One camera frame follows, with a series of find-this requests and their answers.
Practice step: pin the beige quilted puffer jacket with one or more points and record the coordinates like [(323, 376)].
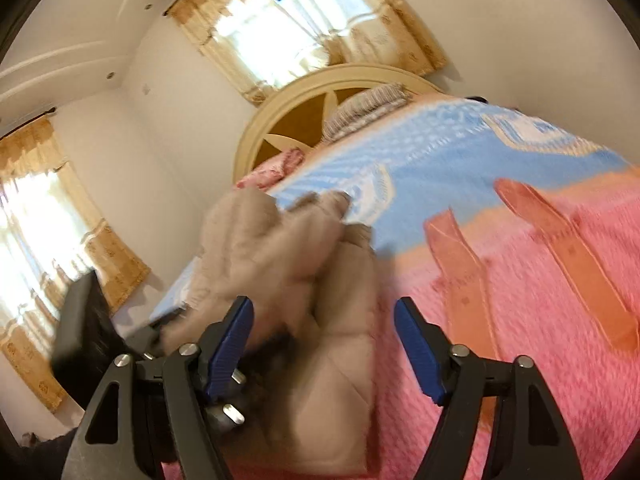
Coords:
[(325, 360)]

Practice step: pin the beige patterned curtain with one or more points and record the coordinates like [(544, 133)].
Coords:
[(30, 240), (280, 35)]

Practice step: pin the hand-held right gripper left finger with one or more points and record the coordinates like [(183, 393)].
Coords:
[(230, 345)]

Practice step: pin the pink floral folded blanket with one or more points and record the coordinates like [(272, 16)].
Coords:
[(270, 170)]

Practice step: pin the cream wooden headboard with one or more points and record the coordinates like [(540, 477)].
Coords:
[(300, 87)]

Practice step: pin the striped pillow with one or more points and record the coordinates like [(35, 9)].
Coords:
[(360, 107)]

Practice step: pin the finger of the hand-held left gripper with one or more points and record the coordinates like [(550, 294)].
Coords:
[(145, 342), (232, 412)]

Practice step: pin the blue and pink printed blanket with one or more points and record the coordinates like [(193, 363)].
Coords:
[(525, 285)]

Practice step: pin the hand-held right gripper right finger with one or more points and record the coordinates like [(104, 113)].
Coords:
[(417, 350)]

